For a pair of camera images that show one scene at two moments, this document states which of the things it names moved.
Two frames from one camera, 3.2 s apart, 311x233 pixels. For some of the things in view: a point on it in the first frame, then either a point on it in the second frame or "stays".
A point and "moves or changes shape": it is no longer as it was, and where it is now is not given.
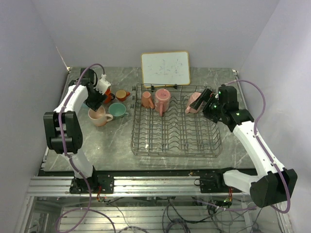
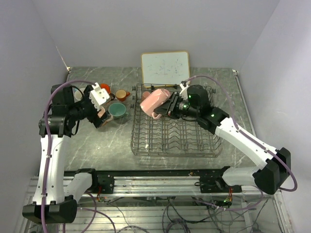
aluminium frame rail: [58, 186] stays
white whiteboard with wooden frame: [165, 69] stays
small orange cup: [121, 94] stays
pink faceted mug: [190, 99] moves or changes shape
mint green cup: [118, 110] stays
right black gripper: [205, 95] → [169, 108]
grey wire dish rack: [176, 133] stays
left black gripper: [96, 105] → [94, 118]
